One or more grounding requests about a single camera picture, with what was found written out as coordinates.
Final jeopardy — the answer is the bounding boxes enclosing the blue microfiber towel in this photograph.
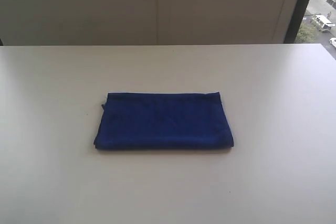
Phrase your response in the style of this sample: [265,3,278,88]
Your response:
[94,92,234,151]

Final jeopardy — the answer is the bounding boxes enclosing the white car outside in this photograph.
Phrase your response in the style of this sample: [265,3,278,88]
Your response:
[329,37,336,48]

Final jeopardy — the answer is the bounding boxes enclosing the black window frame post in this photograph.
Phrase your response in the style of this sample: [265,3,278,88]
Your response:
[283,0,309,44]

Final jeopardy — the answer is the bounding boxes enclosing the white van outside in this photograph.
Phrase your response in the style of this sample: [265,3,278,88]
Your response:
[311,15,335,32]

